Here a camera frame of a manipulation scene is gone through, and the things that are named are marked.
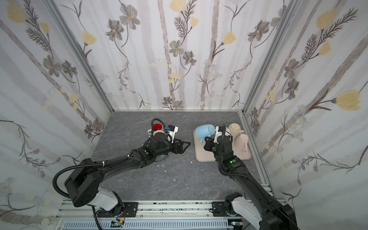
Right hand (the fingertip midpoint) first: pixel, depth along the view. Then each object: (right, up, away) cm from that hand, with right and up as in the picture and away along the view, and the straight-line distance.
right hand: (204, 135), depth 79 cm
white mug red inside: (-31, +3, +24) cm, 40 cm away
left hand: (-11, -2, 0) cm, 11 cm away
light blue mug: (0, +2, +1) cm, 3 cm away
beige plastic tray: (0, -14, +16) cm, 22 cm away
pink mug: (+24, -5, +9) cm, 27 cm away
